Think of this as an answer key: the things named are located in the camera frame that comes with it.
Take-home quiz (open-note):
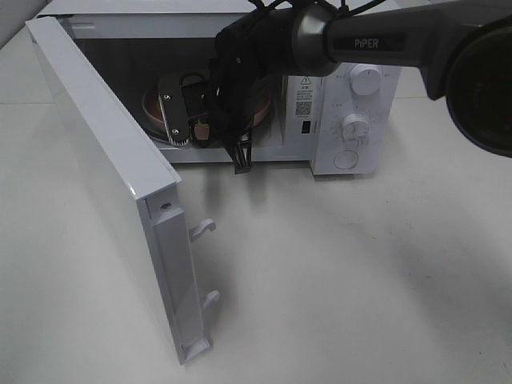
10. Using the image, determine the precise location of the white microwave oven body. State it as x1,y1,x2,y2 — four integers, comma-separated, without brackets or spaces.
28,1,400,175

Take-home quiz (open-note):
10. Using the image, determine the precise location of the white warning label sticker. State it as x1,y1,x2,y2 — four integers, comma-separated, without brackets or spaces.
294,76,318,118

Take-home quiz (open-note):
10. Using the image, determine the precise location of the pink round plate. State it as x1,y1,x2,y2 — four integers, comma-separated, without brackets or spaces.
142,81,272,145

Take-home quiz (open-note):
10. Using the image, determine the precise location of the white timer knob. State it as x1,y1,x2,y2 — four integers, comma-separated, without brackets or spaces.
341,114,370,142

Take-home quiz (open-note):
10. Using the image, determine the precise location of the white microwave door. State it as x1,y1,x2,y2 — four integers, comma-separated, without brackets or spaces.
26,17,220,362

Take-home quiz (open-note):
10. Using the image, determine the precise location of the white upper power knob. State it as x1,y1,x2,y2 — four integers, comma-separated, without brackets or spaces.
349,64,382,96

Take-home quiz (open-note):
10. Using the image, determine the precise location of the white round door button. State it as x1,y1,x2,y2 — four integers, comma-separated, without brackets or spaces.
334,150,358,170

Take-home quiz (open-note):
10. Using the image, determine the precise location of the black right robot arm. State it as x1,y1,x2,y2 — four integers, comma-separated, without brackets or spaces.
203,1,511,174

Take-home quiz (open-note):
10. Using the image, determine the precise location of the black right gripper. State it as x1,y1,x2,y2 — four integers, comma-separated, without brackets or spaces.
182,51,277,175

